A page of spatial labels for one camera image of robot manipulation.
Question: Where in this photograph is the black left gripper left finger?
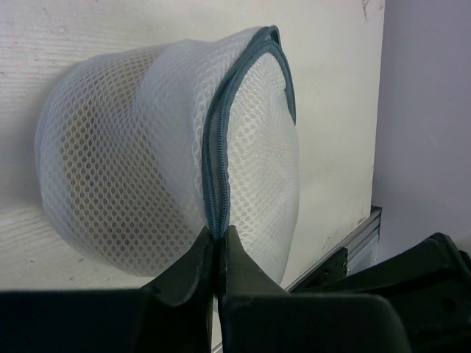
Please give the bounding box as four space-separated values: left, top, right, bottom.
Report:
1 229 213 352

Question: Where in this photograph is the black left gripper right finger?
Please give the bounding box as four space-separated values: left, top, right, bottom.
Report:
219 226 411 352

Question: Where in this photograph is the white mesh laundry bag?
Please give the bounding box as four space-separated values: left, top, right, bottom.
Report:
35 26 300 282

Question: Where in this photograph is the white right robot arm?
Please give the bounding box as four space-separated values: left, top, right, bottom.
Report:
291 232 470 352

